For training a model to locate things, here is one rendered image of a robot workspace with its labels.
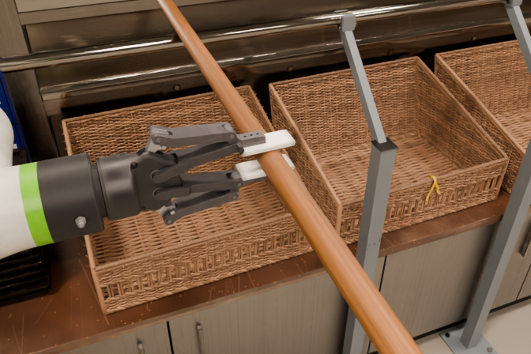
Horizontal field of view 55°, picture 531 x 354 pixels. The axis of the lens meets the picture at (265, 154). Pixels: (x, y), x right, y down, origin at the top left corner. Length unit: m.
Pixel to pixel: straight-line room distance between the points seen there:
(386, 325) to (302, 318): 1.04
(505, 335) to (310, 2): 1.34
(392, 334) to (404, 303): 1.23
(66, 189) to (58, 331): 0.76
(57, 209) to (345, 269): 0.30
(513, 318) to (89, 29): 1.74
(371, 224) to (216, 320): 0.46
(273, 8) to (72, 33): 0.56
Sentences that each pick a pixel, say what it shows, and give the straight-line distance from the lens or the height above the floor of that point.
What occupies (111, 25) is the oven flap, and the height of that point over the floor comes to 1.07.
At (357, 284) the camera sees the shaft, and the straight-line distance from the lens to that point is 0.48.
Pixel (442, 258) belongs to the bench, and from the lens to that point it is 1.62.
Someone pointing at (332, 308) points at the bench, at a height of 0.39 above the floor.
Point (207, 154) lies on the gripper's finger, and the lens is 0.61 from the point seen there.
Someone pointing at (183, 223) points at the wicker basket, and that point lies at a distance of 1.47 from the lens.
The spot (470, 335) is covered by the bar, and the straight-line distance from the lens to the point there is 1.96.
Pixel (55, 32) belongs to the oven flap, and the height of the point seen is 1.07.
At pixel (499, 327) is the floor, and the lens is 2.13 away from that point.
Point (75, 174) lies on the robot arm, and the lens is 0.58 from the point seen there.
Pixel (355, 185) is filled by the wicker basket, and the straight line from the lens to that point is 1.61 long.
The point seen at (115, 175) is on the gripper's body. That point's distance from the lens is 0.59.
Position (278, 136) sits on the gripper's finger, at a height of 1.22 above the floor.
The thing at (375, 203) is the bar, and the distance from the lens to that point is 1.21.
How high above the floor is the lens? 1.57
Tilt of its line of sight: 35 degrees down
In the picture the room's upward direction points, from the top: straight up
